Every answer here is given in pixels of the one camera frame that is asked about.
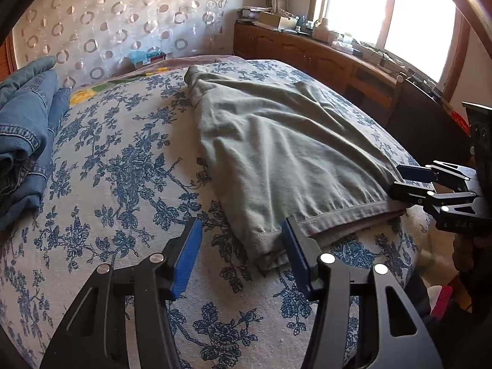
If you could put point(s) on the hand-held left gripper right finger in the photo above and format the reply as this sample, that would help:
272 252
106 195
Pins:
298 255

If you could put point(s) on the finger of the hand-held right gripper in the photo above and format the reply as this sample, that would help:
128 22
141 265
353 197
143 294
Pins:
430 173
415 194

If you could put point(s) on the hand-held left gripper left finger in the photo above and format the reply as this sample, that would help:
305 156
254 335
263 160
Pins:
188 253

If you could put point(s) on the grey pants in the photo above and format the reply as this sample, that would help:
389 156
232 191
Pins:
292 150

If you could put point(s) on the blue floral bed sheet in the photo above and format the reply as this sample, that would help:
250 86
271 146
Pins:
127 169

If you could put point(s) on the wooden side cabinet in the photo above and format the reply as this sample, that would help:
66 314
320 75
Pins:
326 61

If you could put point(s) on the white tissue pack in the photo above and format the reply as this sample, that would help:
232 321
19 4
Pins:
343 46

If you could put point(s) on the window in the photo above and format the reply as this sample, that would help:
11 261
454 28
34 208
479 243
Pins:
384 11

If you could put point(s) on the folded blue jeans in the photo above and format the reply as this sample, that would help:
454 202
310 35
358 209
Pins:
27 103
19 184

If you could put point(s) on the colourful floral blanket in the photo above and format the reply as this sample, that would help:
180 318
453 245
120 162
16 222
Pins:
86 94

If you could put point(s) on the teal box by curtain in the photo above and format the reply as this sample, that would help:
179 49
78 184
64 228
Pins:
146 57

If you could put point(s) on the open cardboard box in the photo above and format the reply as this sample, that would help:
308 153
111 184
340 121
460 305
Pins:
276 21

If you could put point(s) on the circle patterned wall curtain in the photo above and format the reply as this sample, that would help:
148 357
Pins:
127 15

